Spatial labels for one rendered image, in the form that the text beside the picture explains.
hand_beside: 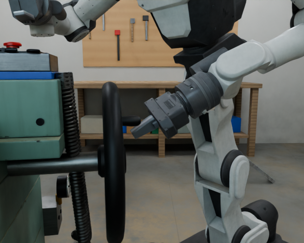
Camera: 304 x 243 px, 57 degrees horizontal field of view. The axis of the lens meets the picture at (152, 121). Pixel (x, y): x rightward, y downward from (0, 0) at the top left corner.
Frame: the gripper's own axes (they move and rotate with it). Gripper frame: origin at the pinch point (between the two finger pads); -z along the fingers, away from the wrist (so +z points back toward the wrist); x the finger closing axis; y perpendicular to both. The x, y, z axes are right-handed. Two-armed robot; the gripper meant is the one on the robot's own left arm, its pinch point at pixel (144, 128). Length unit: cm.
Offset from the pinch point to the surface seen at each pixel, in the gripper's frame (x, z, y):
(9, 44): 5.6, -12.8, 27.8
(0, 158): -11.1, -21.1, 18.8
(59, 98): -7.5, -9.4, 20.5
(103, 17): 312, 38, -74
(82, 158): -9.6, -12.4, 9.3
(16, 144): -10.9, -18.0, 19.3
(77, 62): 307, -21, -105
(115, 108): -14.3, -2.7, 18.0
